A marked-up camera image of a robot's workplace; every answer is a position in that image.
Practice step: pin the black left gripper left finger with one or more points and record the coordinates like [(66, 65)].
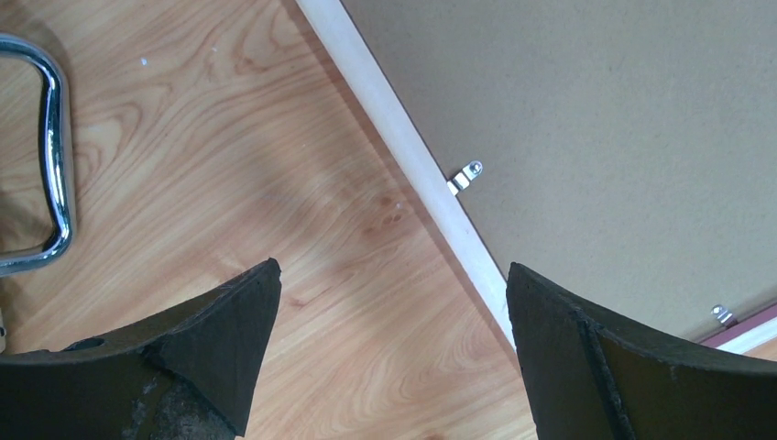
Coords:
[(188, 372)]

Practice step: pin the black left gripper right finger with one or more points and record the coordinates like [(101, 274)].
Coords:
[(591, 373)]

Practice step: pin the brown backing board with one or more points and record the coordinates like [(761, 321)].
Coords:
[(607, 152)]

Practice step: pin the wooden picture frame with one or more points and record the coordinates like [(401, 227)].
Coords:
[(413, 158)]

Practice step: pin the black poker chip case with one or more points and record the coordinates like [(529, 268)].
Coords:
[(55, 158)]

